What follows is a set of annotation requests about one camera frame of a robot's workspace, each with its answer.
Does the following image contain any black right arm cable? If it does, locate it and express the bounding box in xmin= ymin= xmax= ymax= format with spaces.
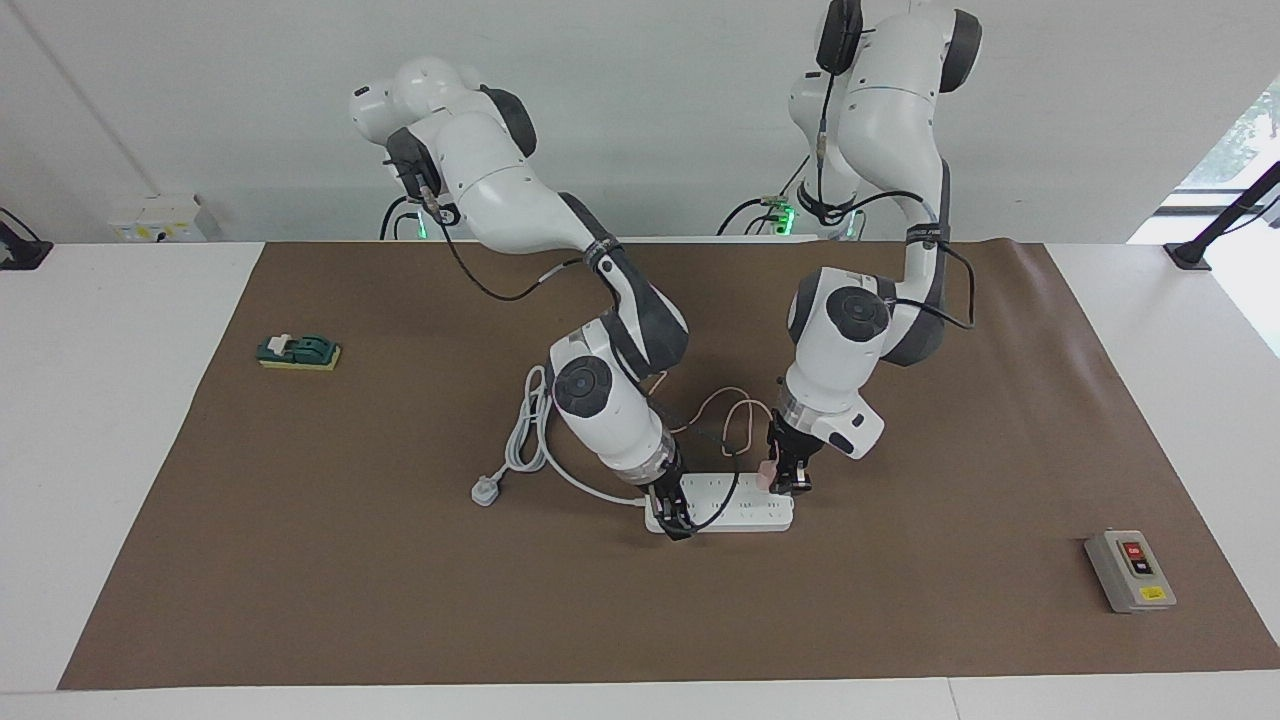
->
xmin=425 ymin=185 xmax=743 ymax=531

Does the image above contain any white power strip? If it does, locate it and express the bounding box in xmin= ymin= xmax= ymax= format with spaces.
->
xmin=645 ymin=473 xmax=796 ymax=534

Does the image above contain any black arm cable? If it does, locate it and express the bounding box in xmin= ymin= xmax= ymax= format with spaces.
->
xmin=800 ymin=55 xmax=977 ymax=333
xmin=425 ymin=185 xmax=743 ymax=531

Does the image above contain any brown table mat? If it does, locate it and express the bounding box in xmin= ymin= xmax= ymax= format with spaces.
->
xmin=58 ymin=240 xmax=1280 ymax=691

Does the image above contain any black angled stand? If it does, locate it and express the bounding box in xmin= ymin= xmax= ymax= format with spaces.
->
xmin=1165 ymin=160 xmax=1280 ymax=271

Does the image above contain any black clamp mount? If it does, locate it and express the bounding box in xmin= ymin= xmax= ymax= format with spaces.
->
xmin=0 ymin=207 xmax=53 ymax=271

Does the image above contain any green knife switch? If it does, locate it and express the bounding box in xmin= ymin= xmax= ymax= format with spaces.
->
xmin=257 ymin=334 xmax=342 ymax=372

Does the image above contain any white wall socket box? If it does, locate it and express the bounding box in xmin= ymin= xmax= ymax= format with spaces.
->
xmin=110 ymin=195 xmax=209 ymax=243

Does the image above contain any grey on-off switch box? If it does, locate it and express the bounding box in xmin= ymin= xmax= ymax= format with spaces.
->
xmin=1085 ymin=530 xmax=1178 ymax=614

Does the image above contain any white power cord with plug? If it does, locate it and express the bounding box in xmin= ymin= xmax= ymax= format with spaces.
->
xmin=470 ymin=365 xmax=651 ymax=508

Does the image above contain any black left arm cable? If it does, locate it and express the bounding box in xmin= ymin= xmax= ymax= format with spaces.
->
xmin=800 ymin=55 xmax=977 ymax=333

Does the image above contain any pink charging cable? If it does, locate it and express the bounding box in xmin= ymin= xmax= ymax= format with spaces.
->
xmin=640 ymin=372 xmax=783 ymax=463

